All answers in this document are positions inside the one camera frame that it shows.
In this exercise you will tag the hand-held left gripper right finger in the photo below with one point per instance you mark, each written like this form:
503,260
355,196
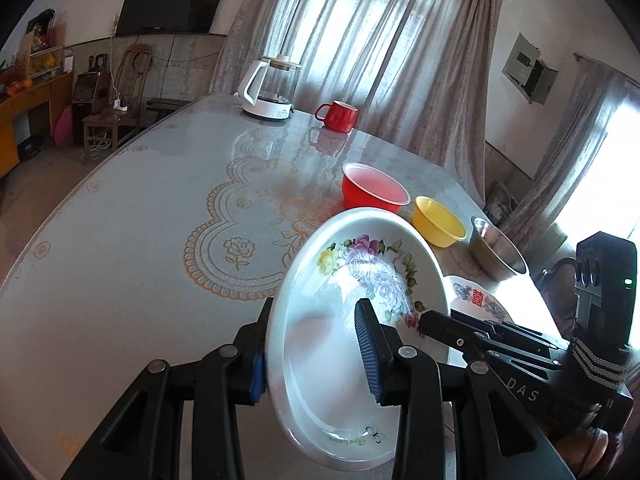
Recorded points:
367,350

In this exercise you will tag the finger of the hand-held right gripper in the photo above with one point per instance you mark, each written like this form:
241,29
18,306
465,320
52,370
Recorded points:
450,332
520,332

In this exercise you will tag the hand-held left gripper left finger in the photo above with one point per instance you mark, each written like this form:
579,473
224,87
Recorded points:
257,375

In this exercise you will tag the white plate with red characters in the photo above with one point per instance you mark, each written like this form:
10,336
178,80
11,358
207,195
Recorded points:
470,295

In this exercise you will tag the white plate with pink roses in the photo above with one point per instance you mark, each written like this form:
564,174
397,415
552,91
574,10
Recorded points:
320,310

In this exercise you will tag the stainless steel bowl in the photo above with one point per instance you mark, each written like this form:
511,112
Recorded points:
495,255

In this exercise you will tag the yellow bowl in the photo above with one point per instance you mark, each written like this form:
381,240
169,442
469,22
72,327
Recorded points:
440,225

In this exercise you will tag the person's right hand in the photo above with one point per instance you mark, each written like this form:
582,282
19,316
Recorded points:
585,452

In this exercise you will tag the dark mesh chair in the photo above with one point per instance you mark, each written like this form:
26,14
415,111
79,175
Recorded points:
555,285

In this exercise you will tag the bright side window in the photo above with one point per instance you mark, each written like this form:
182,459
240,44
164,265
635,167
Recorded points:
610,180

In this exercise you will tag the grey printed sack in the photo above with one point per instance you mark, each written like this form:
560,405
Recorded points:
502,200

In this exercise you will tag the narrow grey side curtain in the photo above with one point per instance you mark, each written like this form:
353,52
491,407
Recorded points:
565,160

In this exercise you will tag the red bowl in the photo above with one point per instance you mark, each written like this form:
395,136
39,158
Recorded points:
375,190

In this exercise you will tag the red mug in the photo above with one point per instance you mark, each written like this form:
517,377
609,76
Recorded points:
340,117

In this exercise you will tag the curtain rod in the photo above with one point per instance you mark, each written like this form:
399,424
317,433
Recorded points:
590,58

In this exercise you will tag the white electric glass kettle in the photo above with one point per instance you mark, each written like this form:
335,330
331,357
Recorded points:
265,95

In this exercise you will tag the black low bench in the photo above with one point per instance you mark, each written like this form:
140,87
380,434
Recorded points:
165,103

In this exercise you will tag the white power strip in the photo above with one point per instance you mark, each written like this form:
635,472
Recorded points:
121,105

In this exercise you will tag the wide grey sheer curtain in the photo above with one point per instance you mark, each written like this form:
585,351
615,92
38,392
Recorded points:
375,35

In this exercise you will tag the pink bag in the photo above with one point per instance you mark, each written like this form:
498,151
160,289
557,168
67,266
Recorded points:
62,130

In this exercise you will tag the black speaker box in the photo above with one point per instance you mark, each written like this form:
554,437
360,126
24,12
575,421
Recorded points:
89,87

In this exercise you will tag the brown wooden chair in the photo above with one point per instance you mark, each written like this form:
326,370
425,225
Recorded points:
135,60

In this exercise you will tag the orange wooden desk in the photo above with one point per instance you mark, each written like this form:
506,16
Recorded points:
35,105

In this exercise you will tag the black flat television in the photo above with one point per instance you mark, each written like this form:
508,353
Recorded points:
172,2

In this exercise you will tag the small cluttered display shelf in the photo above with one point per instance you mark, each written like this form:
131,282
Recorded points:
45,55

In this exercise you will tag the grey wall electrical box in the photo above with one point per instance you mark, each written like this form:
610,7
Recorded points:
520,65

